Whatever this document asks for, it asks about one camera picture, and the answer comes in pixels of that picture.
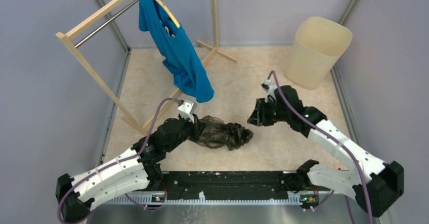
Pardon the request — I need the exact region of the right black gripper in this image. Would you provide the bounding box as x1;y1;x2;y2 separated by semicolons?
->
247;98;290;126

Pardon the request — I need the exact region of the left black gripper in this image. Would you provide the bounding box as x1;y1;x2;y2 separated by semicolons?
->
165;113;208;153

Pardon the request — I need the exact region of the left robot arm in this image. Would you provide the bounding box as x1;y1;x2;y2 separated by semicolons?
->
55;114;206;223

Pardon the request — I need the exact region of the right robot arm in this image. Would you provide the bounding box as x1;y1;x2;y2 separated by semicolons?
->
247;80;404;217

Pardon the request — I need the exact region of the cream plastic trash bin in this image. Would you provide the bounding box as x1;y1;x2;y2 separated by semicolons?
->
284;16;353;89

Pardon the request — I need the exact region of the blue t-shirt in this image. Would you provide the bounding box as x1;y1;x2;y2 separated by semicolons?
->
138;0;215;103

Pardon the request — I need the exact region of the wooden clothes hanger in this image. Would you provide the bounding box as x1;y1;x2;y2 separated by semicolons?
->
155;0;181;28

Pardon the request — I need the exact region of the wooden clothes rack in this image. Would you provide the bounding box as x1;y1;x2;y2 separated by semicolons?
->
55;0;237;136

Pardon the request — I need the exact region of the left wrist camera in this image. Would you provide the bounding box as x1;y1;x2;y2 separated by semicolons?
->
178;100;197;123

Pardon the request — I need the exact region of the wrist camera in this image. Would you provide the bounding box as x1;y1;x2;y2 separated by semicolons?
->
261;79;277;103
178;100;197;123

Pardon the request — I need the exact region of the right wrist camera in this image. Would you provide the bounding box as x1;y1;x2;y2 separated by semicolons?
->
261;79;277;103

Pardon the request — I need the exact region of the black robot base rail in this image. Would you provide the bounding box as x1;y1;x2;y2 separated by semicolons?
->
142;171;326;201

